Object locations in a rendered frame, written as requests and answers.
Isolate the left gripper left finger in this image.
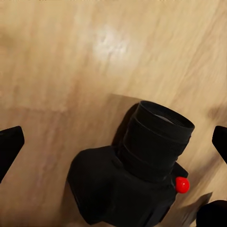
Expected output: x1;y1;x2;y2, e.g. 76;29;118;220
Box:
0;126;25;183

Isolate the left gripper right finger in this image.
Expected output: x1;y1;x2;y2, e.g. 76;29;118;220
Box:
212;126;227;164

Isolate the digital camera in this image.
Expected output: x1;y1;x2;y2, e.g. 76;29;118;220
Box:
68;101;195;227

